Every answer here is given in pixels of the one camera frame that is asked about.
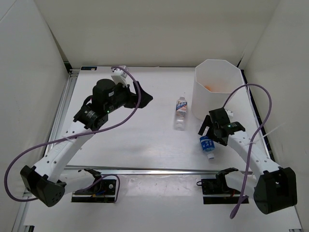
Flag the aluminium front frame rail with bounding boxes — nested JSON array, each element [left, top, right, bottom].
[[65, 165, 252, 175]]

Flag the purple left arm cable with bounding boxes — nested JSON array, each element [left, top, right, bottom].
[[4, 66, 143, 203]]

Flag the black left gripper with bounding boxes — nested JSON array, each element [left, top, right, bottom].
[[104, 81, 152, 114]]

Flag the aluminium left frame rail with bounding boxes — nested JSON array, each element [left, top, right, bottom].
[[48, 70, 79, 141]]

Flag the aluminium frame rail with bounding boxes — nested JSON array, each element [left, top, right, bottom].
[[65, 165, 252, 175], [48, 70, 79, 141]]

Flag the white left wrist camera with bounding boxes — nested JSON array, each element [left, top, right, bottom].
[[111, 68, 128, 87]]

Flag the blue label sticker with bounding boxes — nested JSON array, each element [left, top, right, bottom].
[[81, 66, 97, 71]]

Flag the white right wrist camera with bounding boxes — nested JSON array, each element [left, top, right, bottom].
[[225, 109, 234, 119]]

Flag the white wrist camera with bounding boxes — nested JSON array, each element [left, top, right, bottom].
[[111, 68, 128, 87], [225, 109, 234, 119]]

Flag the clear bottle blue label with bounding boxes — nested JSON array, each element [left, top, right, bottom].
[[199, 127, 215, 160]]

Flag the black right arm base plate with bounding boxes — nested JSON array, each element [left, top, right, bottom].
[[196, 178, 240, 205]]

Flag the white octagonal plastic bin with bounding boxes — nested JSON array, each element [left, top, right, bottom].
[[191, 59, 243, 120]]

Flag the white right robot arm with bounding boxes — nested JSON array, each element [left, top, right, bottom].
[[199, 108, 297, 215]]

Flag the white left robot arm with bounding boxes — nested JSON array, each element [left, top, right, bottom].
[[20, 79, 153, 207]]

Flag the clear bottle red-blue label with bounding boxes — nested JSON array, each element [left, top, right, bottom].
[[174, 96, 188, 131]]

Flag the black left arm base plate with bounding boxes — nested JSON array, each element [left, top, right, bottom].
[[71, 174, 120, 203]]

